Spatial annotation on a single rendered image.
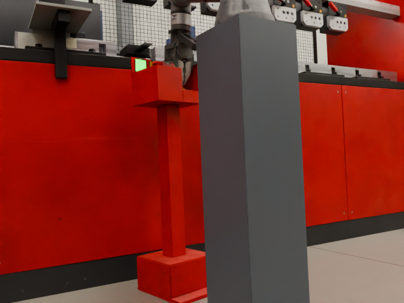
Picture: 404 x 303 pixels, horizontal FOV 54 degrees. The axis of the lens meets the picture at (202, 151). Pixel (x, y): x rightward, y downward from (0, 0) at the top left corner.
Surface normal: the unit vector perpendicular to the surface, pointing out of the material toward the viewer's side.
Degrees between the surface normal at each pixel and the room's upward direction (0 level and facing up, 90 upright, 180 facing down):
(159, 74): 90
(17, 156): 90
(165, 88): 90
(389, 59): 90
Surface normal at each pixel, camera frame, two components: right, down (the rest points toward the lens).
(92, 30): 0.48, -0.04
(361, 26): -0.88, 0.03
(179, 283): 0.66, -0.04
